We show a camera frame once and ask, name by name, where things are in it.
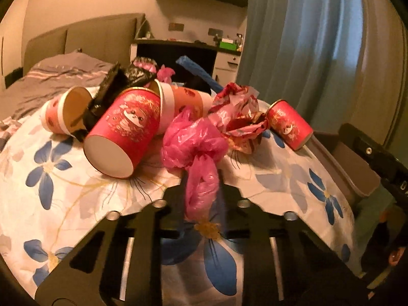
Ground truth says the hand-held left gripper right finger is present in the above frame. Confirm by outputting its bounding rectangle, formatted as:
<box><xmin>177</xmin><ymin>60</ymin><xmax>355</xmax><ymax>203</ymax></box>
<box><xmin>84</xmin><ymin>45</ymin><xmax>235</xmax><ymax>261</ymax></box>
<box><xmin>220</xmin><ymin>186</ymin><xmax>374</xmax><ymax>306</ymax></box>

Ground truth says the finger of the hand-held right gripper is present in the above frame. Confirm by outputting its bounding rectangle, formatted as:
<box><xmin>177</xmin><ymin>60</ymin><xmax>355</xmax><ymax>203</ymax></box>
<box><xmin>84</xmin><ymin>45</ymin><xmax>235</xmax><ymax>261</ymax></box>
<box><xmin>338</xmin><ymin>123</ymin><xmax>388</xmax><ymax>179</ymax></box>

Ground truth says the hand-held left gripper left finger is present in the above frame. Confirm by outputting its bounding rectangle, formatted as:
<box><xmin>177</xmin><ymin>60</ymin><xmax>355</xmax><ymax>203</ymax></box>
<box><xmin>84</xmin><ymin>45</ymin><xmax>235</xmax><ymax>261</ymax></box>
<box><xmin>33</xmin><ymin>186</ymin><xmax>192</xmax><ymax>306</ymax></box>

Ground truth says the brown trash bin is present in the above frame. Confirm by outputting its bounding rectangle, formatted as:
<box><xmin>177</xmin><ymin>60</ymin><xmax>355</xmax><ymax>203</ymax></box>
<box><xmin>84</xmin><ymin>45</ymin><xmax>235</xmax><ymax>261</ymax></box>
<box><xmin>314</xmin><ymin>132</ymin><xmax>381</xmax><ymax>198</ymax></box>

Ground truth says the black plastic bag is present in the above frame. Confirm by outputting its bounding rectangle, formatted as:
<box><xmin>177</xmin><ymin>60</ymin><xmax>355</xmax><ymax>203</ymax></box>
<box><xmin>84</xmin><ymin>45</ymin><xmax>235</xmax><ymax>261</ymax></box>
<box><xmin>75</xmin><ymin>62</ymin><xmax>123</xmax><ymax>142</ymax></box>

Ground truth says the orange and white paper cup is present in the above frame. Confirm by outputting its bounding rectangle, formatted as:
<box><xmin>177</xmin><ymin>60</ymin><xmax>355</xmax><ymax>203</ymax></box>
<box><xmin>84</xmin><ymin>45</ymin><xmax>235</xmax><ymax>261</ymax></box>
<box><xmin>153</xmin><ymin>80</ymin><xmax>212</xmax><ymax>134</ymax></box>
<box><xmin>40</xmin><ymin>86</ymin><xmax>96</xmax><ymax>136</ymax></box>

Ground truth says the person's right hand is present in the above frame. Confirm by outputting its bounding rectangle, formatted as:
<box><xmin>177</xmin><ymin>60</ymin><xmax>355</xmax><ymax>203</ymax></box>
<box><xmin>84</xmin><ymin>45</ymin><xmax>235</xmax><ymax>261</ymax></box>
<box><xmin>378</xmin><ymin>204</ymin><xmax>408</xmax><ymax>290</ymax></box>

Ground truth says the red printed paper cup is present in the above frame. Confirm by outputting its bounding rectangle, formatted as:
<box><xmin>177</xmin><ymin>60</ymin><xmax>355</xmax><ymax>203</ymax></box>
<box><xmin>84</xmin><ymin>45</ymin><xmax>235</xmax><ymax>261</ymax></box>
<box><xmin>83</xmin><ymin>87</ymin><xmax>161</xmax><ymax>179</ymax></box>
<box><xmin>266</xmin><ymin>100</ymin><xmax>313</xmax><ymax>150</ymax></box>

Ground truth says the white floral blanket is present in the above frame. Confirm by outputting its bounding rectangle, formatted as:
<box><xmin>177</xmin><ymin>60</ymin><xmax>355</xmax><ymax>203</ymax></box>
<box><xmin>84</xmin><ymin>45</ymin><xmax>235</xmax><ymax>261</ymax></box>
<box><xmin>0</xmin><ymin>86</ymin><xmax>356</xmax><ymax>300</ymax></box>

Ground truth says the crumpled red wrapper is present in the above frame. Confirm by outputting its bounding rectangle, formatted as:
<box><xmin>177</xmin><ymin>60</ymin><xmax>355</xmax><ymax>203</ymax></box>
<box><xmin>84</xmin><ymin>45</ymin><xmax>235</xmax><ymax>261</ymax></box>
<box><xmin>209</xmin><ymin>83</ymin><xmax>271</xmax><ymax>155</ymax></box>

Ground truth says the blue curtain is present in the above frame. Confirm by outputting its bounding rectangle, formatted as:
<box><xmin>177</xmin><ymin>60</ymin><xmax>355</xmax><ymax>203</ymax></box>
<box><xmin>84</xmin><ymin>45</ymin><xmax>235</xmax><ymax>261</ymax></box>
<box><xmin>236</xmin><ymin>0</ymin><xmax>405</xmax><ymax>141</ymax></box>

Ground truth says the small pink plastic bag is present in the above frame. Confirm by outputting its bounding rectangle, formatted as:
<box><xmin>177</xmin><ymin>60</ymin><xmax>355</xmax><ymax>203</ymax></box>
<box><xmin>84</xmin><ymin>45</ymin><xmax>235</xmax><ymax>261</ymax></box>
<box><xmin>156</xmin><ymin>65</ymin><xmax>176</xmax><ymax>85</ymax></box>

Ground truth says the shiny black plastic wrapper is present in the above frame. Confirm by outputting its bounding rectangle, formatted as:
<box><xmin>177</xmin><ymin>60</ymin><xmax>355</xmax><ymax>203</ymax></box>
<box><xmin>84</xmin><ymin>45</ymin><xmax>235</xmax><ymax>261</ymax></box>
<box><xmin>123</xmin><ymin>57</ymin><xmax>158</xmax><ymax>88</ymax></box>

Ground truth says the white drawer cabinet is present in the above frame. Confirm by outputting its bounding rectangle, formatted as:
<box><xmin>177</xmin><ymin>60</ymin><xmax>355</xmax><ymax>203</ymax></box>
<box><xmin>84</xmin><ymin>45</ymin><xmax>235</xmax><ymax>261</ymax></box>
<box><xmin>212</xmin><ymin>51</ymin><xmax>241</xmax><ymax>85</ymax></box>

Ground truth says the dark desk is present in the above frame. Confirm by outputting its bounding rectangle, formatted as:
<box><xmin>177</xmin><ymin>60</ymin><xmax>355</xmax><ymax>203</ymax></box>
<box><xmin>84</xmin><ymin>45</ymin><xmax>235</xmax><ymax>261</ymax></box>
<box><xmin>129</xmin><ymin>36</ymin><xmax>243</xmax><ymax>86</ymax></box>

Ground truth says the green box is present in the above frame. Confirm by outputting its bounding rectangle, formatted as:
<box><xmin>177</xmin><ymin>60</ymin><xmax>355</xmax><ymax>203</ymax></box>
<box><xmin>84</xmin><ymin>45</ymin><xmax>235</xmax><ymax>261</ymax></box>
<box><xmin>220</xmin><ymin>38</ymin><xmax>240</xmax><ymax>52</ymax></box>

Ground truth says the grey striped bedding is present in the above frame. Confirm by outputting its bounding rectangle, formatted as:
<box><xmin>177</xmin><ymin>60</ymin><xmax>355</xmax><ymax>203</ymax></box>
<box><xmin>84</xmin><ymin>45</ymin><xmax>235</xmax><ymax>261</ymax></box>
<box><xmin>0</xmin><ymin>53</ymin><xmax>117</xmax><ymax>141</ymax></box>

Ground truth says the grey padded headboard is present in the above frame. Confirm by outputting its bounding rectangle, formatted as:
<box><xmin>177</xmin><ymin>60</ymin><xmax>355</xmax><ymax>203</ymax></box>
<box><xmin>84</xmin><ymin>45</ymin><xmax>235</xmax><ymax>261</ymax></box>
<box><xmin>23</xmin><ymin>13</ymin><xmax>146</xmax><ymax>71</ymax></box>

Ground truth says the black bedside stand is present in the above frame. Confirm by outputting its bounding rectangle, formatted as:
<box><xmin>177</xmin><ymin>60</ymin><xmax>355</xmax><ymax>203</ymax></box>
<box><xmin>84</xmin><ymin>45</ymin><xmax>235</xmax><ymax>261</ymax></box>
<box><xmin>5</xmin><ymin>67</ymin><xmax>23</xmax><ymax>85</ymax></box>

